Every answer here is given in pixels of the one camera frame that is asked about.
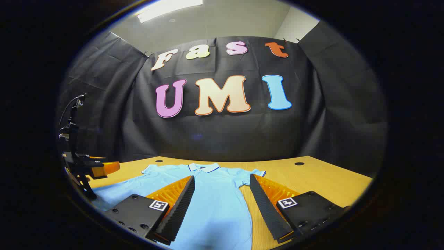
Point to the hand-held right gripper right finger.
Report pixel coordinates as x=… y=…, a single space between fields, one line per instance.
x=265 y=208

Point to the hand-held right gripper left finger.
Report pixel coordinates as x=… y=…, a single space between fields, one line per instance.
x=182 y=208

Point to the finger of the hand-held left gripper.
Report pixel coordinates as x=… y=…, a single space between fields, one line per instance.
x=105 y=169

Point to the light blue T-shirt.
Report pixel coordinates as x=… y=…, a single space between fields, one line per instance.
x=218 y=194

